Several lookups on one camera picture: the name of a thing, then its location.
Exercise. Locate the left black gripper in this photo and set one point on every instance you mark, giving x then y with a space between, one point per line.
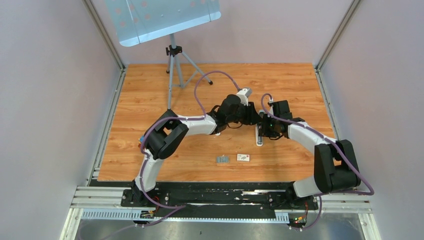
251 117

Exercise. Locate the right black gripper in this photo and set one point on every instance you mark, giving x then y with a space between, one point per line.
264 131

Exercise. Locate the white stapler body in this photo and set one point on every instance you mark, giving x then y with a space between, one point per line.
258 138

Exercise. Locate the white staple box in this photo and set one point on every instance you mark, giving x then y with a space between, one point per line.
243 157

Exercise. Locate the grey staple strips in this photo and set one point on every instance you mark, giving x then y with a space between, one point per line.
222 159

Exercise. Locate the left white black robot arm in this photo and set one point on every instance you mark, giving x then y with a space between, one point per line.
163 138

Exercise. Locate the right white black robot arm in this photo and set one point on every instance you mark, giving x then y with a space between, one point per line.
330 171

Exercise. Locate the grey tripod stand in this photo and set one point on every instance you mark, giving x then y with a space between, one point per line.
174 69

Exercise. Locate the silver perforated music stand tray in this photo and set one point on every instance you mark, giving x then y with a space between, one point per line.
140 21

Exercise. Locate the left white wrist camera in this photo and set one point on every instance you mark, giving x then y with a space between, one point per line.
243 95

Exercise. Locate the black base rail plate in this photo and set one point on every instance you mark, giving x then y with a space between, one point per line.
219 200

